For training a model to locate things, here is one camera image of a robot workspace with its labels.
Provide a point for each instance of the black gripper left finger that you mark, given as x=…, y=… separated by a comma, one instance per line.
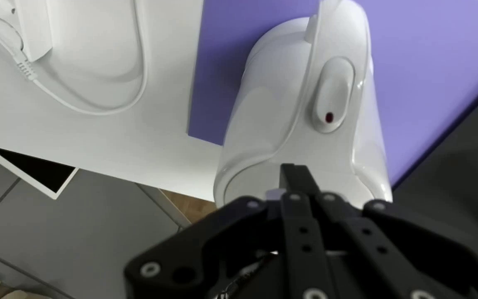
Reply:
x=222, y=250

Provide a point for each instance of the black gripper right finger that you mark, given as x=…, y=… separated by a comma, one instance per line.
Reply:
x=405, y=250

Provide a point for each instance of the white electric kettle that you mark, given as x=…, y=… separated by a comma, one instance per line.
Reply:
x=272, y=110

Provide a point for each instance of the purple rectangular mat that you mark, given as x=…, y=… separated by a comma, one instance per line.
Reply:
x=432, y=67

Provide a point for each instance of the black card with white border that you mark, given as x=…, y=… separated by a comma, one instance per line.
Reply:
x=33, y=168

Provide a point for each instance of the white power strip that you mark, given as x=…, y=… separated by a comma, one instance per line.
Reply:
x=32, y=26

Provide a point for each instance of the white power plug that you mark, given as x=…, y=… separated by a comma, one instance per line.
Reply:
x=7, y=42

